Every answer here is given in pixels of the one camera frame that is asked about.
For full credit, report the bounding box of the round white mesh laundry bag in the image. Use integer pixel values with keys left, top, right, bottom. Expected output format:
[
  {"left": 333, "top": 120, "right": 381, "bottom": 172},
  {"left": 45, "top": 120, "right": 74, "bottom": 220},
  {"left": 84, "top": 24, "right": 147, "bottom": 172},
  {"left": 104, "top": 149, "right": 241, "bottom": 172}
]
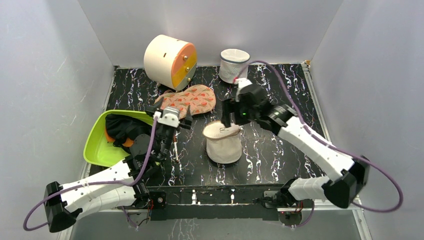
[{"left": 202, "top": 120, "right": 243, "bottom": 164}]

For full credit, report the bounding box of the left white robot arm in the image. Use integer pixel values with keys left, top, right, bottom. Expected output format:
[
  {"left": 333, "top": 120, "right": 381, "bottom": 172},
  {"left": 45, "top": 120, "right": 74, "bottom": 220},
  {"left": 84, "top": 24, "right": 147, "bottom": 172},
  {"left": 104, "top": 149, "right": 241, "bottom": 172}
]
[{"left": 43, "top": 103, "right": 193, "bottom": 233}]

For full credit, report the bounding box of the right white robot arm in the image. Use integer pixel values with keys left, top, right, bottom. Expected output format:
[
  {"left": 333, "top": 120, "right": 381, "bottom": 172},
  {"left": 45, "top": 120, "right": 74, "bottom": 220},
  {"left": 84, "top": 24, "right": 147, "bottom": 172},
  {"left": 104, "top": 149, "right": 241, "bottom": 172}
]
[{"left": 221, "top": 84, "right": 370, "bottom": 209}]

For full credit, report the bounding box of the red white marker pen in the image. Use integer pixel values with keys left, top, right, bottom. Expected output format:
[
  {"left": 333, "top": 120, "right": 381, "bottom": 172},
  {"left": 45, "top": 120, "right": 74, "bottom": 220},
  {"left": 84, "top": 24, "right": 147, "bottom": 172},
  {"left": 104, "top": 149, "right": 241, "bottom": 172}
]
[{"left": 173, "top": 135, "right": 180, "bottom": 163}]

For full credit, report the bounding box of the floral pink mesh pouch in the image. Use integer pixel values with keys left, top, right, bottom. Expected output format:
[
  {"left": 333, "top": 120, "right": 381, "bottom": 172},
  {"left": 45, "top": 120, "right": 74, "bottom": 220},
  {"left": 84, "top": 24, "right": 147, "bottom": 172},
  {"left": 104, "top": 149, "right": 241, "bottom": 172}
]
[{"left": 155, "top": 84, "right": 217, "bottom": 120}]

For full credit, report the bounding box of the orange cloth in basin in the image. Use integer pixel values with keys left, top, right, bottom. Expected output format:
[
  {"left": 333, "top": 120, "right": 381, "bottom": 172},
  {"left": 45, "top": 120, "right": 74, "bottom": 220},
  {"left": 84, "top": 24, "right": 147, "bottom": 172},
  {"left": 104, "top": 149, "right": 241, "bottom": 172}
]
[{"left": 104, "top": 128, "right": 134, "bottom": 148}]

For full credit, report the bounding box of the black clothing in basin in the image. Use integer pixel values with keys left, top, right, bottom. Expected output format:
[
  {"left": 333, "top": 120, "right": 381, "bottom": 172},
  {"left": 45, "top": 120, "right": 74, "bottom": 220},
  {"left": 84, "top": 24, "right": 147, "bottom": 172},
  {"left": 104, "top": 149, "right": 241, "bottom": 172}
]
[{"left": 105, "top": 114, "right": 152, "bottom": 144}]

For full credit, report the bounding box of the white mesh cylinder basket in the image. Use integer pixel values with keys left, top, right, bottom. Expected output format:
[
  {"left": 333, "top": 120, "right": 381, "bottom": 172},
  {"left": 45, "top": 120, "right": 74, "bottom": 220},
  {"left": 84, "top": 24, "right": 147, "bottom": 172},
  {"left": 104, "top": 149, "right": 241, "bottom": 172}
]
[{"left": 218, "top": 48, "right": 251, "bottom": 84}]

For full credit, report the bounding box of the round cream drawer box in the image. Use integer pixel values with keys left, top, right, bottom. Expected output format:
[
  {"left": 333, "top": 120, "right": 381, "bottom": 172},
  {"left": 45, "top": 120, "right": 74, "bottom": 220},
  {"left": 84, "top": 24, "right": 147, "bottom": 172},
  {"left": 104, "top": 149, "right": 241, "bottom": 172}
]
[{"left": 143, "top": 34, "right": 198, "bottom": 91}]

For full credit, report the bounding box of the green plastic basin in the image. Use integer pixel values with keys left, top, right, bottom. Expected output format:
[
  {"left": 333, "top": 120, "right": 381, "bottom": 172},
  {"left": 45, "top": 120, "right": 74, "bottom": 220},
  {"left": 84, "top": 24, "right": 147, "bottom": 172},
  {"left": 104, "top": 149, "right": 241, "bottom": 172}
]
[{"left": 83, "top": 109, "right": 153, "bottom": 167}]

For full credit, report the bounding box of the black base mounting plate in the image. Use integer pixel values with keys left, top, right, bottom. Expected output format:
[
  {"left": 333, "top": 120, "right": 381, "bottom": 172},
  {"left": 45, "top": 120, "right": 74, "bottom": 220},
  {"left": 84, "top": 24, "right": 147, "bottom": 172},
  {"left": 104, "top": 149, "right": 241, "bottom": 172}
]
[{"left": 117, "top": 183, "right": 316, "bottom": 222}]

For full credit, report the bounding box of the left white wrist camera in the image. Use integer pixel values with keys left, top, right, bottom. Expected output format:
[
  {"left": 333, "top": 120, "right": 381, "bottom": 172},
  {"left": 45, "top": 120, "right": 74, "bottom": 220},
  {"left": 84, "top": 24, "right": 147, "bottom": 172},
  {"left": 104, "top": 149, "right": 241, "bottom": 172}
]
[{"left": 157, "top": 106, "right": 180, "bottom": 128}]

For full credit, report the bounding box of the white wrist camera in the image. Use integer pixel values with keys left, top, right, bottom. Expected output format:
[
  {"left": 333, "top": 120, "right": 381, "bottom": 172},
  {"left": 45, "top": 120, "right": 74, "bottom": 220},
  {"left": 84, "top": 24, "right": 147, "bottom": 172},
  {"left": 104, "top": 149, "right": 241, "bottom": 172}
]
[
  {"left": 235, "top": 77, "right": 252, "bottom": 97},
  {"left": 157, "top": 106, "right": 180, "bottom": 128}
]

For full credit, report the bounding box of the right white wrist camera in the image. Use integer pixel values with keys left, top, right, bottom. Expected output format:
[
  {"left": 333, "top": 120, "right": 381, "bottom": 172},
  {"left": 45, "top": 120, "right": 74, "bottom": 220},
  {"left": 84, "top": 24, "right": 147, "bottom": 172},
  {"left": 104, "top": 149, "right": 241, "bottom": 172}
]
[{"left": 235, "top": 77, "right": 252, "bottom": 97}]

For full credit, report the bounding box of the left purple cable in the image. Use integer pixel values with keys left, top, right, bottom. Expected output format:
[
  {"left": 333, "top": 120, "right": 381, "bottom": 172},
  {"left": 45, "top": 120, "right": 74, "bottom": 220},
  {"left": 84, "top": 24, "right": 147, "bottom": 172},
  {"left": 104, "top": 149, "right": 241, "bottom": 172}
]
[{"left": 22, "top": 115, "right": 160, "bottom": 232}]

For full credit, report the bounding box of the purple cable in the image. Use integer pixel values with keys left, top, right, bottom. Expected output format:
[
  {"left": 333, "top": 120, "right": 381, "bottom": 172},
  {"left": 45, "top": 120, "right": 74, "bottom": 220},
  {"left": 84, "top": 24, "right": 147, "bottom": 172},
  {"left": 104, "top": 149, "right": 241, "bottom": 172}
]
[
  {"left": 233, "top": 60, "right": 404, "bottom": 214},
  {"left": 22, "top": 115, "right": 160, "bottom": 232}
]

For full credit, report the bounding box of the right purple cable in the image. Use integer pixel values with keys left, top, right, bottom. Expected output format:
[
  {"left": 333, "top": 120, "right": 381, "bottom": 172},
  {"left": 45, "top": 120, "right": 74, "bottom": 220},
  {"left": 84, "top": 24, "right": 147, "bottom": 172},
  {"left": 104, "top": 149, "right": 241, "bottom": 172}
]
[{"left": 233, "top": 60, "right": 404, "bottom": 214}]

